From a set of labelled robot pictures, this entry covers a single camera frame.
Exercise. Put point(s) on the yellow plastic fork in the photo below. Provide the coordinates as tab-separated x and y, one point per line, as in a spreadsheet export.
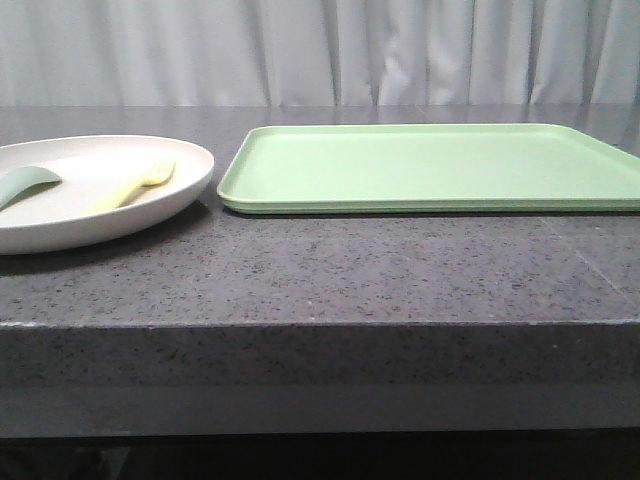
157	173

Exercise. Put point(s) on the white round plate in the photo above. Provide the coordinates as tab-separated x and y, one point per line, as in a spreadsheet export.
90	167

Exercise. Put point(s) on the light green serving tray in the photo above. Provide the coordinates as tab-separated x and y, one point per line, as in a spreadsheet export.
406	168

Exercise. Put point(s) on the green plastic spoon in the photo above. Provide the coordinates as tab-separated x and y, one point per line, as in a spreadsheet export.
24	182

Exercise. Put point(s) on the grey pleated curtain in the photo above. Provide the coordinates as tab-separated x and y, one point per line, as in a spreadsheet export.
318	53

